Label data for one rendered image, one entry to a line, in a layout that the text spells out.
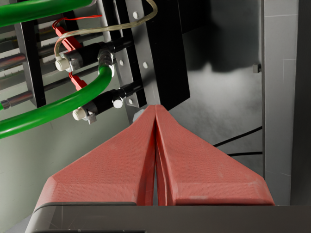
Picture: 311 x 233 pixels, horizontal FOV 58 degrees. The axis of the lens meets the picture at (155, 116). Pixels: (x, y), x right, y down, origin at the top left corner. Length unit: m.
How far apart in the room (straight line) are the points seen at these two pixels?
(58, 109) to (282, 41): 0.26
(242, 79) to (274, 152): 0.17
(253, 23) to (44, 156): 0.56
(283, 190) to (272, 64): 0.19
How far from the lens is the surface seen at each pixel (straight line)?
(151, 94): 0.49
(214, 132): 0.65
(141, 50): 0.47
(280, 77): 0.38
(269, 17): 0.37
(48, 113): 0.25
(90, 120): 0.43
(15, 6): 0.24
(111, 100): 0.46
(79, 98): 0.26
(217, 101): 0.61
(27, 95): 0.62
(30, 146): 0.74
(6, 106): 0.61
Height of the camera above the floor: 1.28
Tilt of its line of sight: 36 degrees down
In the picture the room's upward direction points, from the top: 121 degrees counter-clockwise
